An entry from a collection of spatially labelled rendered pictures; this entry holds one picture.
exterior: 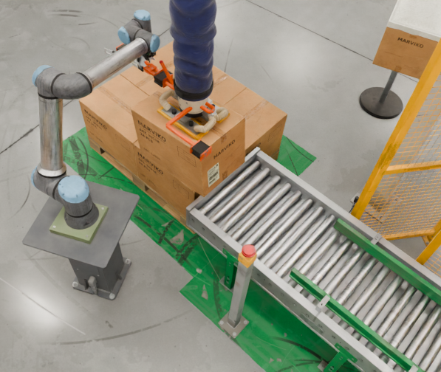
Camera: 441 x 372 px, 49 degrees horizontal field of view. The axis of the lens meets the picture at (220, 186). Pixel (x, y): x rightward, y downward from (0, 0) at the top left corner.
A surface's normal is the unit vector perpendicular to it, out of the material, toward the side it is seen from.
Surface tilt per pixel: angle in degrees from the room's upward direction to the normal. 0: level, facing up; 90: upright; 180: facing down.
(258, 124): 0
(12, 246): 0
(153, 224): 0
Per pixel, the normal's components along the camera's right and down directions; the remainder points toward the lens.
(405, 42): -0.42, 0.73
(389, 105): 0.05, -0.57
